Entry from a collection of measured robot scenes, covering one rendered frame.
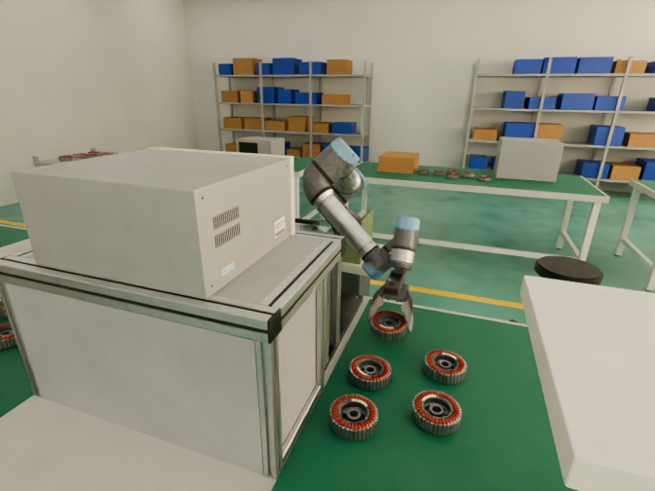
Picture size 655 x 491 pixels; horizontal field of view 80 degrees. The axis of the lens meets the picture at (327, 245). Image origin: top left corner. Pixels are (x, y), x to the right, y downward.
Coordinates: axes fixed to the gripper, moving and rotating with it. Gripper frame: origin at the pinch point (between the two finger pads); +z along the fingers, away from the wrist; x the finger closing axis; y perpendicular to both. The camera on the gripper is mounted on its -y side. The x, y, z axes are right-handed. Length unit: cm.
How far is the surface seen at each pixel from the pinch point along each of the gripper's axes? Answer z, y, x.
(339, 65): -388, 468, 236
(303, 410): 20.9, -33.3, 10.6
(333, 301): -4.6, -16.1, 13.8
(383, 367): 9.8, -15.2, -3.1
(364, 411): 18.7, -27.3, -2.2
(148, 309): 2, -63, 35
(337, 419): 20.2, -33.8, 2.1
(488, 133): -304, 526, -23
